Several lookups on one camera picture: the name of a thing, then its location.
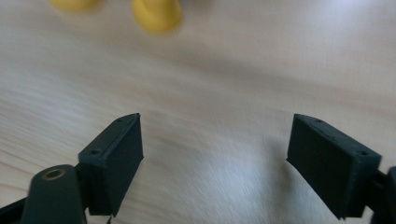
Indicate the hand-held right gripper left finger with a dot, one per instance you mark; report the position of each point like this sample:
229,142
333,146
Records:
116,168

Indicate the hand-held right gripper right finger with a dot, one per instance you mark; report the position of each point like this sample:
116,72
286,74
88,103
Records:
330,168

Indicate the cream trash bin with face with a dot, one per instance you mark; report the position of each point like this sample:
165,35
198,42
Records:
155,15

